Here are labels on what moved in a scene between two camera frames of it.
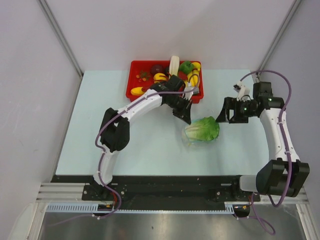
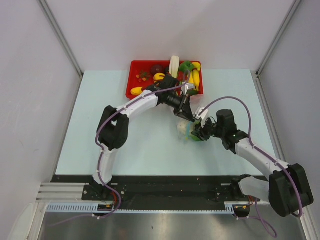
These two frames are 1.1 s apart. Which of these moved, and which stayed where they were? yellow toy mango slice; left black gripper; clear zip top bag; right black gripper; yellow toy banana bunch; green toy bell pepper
Moved: right black gripper; clear zip top bag
Stayed: green toy bell pepper; yellow toy mango slice; yellow toy banana bunch; left black gripper
